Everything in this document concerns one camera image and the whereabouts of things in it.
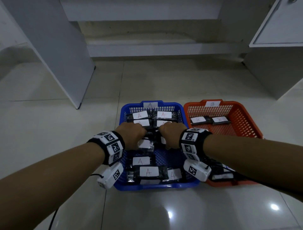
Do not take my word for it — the person's left hand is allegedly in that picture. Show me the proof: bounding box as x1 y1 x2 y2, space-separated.
115 123 147 151

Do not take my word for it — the blue plastic basket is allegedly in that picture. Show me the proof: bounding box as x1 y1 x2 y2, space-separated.
113 100 200 191

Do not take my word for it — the person's left forearm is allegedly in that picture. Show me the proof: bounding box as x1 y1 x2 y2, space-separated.
0 142 106 230

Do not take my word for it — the white desk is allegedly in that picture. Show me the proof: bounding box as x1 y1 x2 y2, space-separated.
0 0 303 110

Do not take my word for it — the person's right forearm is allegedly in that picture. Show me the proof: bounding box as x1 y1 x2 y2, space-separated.
203 135 303 203

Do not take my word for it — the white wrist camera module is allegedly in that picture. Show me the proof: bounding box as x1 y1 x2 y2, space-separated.
183 159 212 182
97 162 124 189

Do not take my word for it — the black camera cable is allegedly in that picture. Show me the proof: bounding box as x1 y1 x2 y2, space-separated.
48 174 104 230

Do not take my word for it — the white cabinet door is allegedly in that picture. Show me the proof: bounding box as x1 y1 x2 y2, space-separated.
248 0 303 48

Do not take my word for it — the orange plastic basket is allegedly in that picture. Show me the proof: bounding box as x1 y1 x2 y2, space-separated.
183 99 264 187

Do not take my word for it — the person's right hand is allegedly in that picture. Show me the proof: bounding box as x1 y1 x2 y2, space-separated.
158 122 187 150

